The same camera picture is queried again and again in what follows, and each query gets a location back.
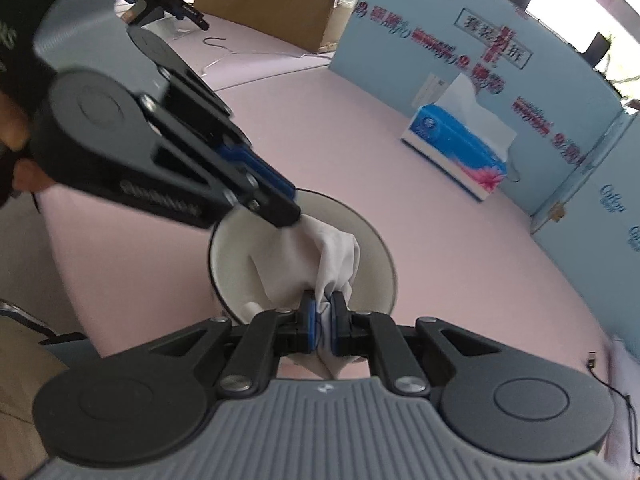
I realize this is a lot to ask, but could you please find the left blue cardboard panel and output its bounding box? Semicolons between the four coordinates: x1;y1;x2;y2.
330;0;623;214

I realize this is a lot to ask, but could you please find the person in dark jacket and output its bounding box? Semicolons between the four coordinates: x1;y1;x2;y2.
1;0;56;203

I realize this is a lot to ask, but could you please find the white cable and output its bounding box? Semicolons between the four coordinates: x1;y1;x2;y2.
171;29;331;79

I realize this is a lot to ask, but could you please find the blue tissue box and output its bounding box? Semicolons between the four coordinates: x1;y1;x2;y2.
400;74;516;202

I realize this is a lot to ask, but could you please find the blue cardboard panel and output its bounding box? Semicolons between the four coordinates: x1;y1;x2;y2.
532;113;639;356
330;0;623;214

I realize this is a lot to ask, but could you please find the beige cleaning cloth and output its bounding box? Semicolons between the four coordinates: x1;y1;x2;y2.
240;214;360;379

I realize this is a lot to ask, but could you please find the lavender pillow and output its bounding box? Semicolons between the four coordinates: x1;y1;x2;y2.
610;336;640;411

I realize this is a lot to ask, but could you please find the white bowl black rim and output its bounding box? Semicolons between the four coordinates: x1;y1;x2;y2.
209;190;397;324

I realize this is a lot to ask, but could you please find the right blue cardboard panel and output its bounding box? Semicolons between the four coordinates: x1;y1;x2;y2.
532;113;639;356

